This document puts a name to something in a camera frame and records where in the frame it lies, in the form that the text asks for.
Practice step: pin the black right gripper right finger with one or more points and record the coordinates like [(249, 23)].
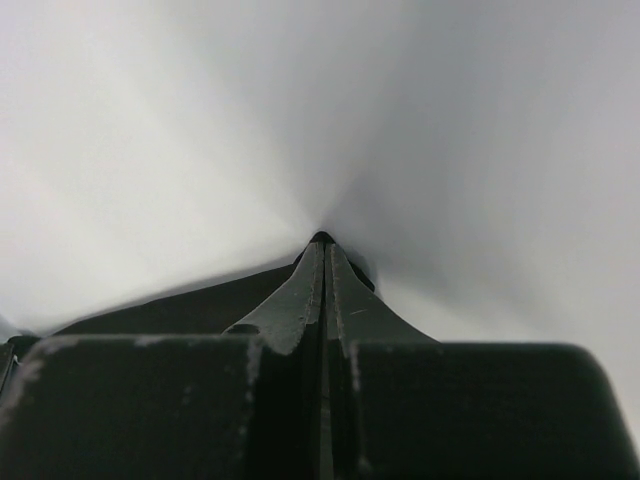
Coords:
[(405, 406)]

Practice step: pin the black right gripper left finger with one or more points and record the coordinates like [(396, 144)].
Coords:
[(216, 384)]

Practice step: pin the black t shirt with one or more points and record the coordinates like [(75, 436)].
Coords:
[(274, 302)]

